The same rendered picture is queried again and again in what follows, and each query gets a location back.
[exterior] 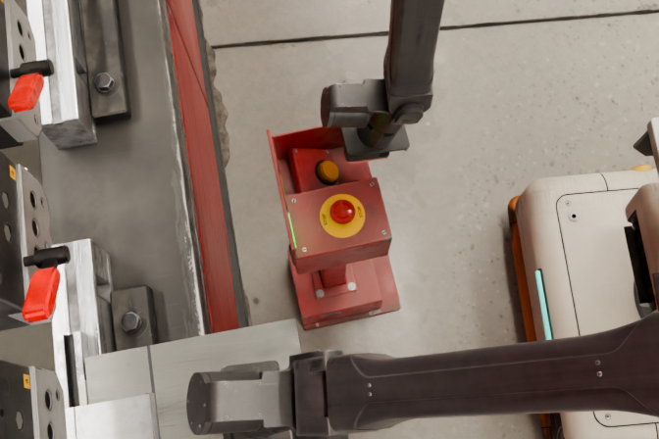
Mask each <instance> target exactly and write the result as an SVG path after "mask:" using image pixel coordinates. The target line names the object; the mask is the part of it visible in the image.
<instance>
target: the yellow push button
mask: <svg viewBox="0 0 659 439"><path fill-rule="evenodd" d="M318 174H319V177H320V178H321V179H322V180H323V181H325V182H327V183H331V182H334V181H335V180H337V179H338V176H339V171H338V168H337V166H336V164H335V163H333V162H332V161H323V162H322V163H320V164H319V166H318Z"/></svg>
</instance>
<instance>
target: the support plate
mask: <svg viewBox="0 0 659 439"><path fill-rule="evenodd" d="M150 351H151V360H152V367H153V376H154V385H155V393H156V402H157V411H158V418H159V427H160V436H161V439H224V436H223V433H222V434H207V435H195V434H193V432H192V431H191V429H190V426H189V423H188V418H187V410H186V397H187V389H188V384H189V381H190V378H191V376H192V375H193V373H195V372H205V371H221V369H222V368H224V367H226V366H232V365H241V364H249V363H257V362H265V361H277V362H278V363H279V370H285V369H287V368H288V366H289V356H291V355H297V354H301V350H300V344H299V339H298V333H297V327H296V321H295V318H291V319H285V320H280V321H275V322H269V323H264V324H259V325H254V326H248V327H243V328H238V329H233V330H228V331H223V332H217V333H212V334H207V335H201V336H196V337H191V338H185V339H180V340H176V341H171V342H165V343H160V344H155V345H150ZM84 361H85V372H86V383H87V394H88V405H90V404H96V403H101V402H107V401H113V400H118V399H123V398H129V397H134V396H140V395H145V393H149V392H152V388H151V380H150V371H149V363H148V354H147V346H144V347H139V348H133V349H128V350H123V351H118V352H113V353H108V354H102V355H97V356H92V357H87V358H84Z"/></svg>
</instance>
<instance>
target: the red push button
mask: <svg viewBox="0 0 659 439"><path fill-rule="evenodd" d="M329 214H330V217H331V218H332V220H333V221H335V222H337V223H339V224H346V223H349V222H351V221H352V220H353V219H354V217H355V208H354V206H353V204H352V203H350V202H349V201H347V200H337V201H336V202H334V203H333V204H332V205H331V207H330V210H329Z"/></svg>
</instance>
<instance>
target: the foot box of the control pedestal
mask: <svg viewBox="0 0 659 439"><path fill-rule="evenodd" d="M287 253H288V257H289V263H290V268H291V273H292V278H293V283H294V287H295V292H296V297H297V302H298V306H299V311H300V314H301V318H302V323H303V327H304V330H305V331H307V330H312V329H316V328H321V327H325V326H330V325H334V324H339V323H343V322H348V321H351V320H356V319H360V318H365V317H373V316H377V315H382V314H386V313H391V312H395V311H399V310H400V308H401V304H400V300H399V296H398V292H397V288H396V284H395V280H394V276H393V272H392V268H391V264H390V260H389V256H388V255H387V256H383V257H378V258H374V259H369V260H366V261H361V262H356V263H352V264H351V266H352V270H353V274H354V278H355V283H356V287H357V290H356V291H351V292H347V293H342V294H337V295H333V296H328V297H325V298H320V299H317V297H316V292H315V287H314V283H313V278H312V273H311V272H307V273H302V274H298V273H297V272H296V268H295V265H294V264H293V263H292V260H291V256H290V252H289V249H288V250H287Z"/></svg>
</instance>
